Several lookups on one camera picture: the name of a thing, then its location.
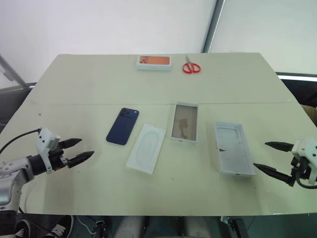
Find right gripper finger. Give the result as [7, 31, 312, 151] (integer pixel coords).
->
[254, 163, 293, 185]
[264, 141, 296, 153]

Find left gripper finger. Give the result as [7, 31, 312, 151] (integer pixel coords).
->
[58, 138, 83, 150]
[66, 150, 95, 169]

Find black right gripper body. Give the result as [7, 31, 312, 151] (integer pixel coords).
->
[290, 156, 312, 188]

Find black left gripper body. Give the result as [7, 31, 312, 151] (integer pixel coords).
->
[47, 147, 69, 172]

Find dark blue smartphone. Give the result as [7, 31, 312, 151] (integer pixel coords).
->
[106, 107, 140, 147]

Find white paper insert tray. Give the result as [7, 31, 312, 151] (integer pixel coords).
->
[126, 123, 166, 176]

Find white phone box lid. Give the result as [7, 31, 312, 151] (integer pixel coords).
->
[213, 121, 257, 177]

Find box with brown insert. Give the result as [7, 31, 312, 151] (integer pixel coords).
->
[170, 101, 200, 144]

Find orange printed phone box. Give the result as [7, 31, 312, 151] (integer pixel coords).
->
[136, 55, 172, 72]

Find brown object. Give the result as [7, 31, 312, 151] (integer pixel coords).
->
[301, 104, 317, 131]

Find black monitor with bright edge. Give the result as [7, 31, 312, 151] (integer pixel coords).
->
[275, 71, 317, 107]

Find black table leg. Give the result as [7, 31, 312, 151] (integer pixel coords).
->
[227, 217, 249, 238]

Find black white laced sneaker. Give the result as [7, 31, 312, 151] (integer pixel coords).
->
[48, 214, 75, 238]

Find black white toe sneaker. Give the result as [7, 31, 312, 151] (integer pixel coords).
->
[13, 217, 36, 238]

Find grey padded cylinder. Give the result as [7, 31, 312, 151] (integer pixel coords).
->
[114, 216, 145, 238]

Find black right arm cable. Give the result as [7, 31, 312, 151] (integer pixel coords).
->
[297, 177, 317, 190]

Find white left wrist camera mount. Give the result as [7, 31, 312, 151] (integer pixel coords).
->
[36, 127, 61, 175]

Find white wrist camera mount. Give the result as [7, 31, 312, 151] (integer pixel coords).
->
[291, 136, 317, 185]
[36, 127, 61, 175]

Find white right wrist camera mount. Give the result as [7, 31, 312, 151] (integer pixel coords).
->
[291, 136, 317, 185]

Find thin white cable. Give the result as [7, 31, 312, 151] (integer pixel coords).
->
[76, 215, 100, 237]

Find grey metal frame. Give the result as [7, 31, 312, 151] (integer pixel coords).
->
[0, 53, 38, 94]

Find red handled scissors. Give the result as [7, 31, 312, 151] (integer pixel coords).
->
[182, 55, 202, 75]

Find dark window frame post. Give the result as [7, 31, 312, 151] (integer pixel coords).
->
[202, 0, 230, 53]

